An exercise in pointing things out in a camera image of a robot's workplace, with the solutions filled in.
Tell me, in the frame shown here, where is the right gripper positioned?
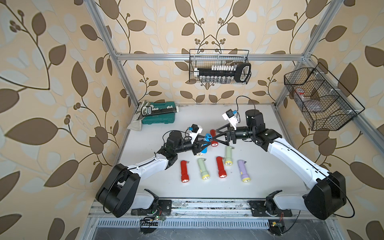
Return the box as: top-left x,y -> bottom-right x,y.
213,122 -> 255,146

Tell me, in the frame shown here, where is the red flashlight back row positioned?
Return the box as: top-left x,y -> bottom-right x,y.
210,129 -> 219,147

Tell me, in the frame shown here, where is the green flashlight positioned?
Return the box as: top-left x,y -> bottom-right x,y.
198,158 -> 210,180
224,146 -> 235,166

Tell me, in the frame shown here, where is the blue flashlight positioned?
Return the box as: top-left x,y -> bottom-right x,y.
198,134 -> 213,156

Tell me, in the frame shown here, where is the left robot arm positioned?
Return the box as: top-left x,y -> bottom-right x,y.
96,131 -> 213,218

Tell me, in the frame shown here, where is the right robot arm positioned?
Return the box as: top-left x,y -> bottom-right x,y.
213,109 -> 348,220

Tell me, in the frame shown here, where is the green flashlight front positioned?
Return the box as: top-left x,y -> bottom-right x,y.
198,158 -> 210,180

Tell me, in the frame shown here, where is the red flashlight front middle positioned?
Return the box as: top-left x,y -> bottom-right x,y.
216,157 -> 227,178

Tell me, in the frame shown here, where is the red flashlight front left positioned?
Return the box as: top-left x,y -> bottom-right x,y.
181,160 -> 190,183

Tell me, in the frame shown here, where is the purple flashlight front right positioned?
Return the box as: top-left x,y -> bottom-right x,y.
237,160 -> 251,183

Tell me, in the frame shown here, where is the green tool case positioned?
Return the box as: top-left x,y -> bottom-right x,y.
139,102 -> 179,125

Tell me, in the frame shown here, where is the socket set in basket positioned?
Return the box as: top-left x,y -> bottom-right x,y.
192,63 -> 252,85

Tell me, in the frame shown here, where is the socket set on case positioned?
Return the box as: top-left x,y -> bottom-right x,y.
142,106 -> 179,117

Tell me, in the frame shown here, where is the folded paper manual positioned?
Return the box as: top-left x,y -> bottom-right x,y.
127,101 -> 149,131

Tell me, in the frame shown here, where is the red item in basket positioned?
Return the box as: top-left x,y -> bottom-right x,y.
296,88 -> 306,98

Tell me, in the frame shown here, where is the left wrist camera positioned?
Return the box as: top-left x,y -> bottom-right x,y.
188,124 -> 203,143

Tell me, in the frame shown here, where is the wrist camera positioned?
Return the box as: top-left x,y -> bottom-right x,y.
222,109 -> 239,129
188,124 -> 203,143

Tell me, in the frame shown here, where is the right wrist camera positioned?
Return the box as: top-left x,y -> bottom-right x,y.
222,109 -> 239,129

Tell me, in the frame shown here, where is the black wire basket centre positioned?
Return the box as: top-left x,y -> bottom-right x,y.
189,49 -> 252,85

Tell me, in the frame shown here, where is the black wire basket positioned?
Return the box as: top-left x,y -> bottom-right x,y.
189,49 -> 252,85
284,63 -> 365,131

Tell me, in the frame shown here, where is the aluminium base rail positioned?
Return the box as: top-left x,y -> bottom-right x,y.
85,198 -> 338,232

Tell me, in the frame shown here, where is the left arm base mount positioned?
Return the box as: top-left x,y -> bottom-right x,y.
131,199 -> 172,217

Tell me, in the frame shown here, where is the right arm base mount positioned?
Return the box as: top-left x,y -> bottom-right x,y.
248,200 -> 293,218

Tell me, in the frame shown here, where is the black wire basket right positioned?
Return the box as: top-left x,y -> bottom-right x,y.
284,63 -> 365,131

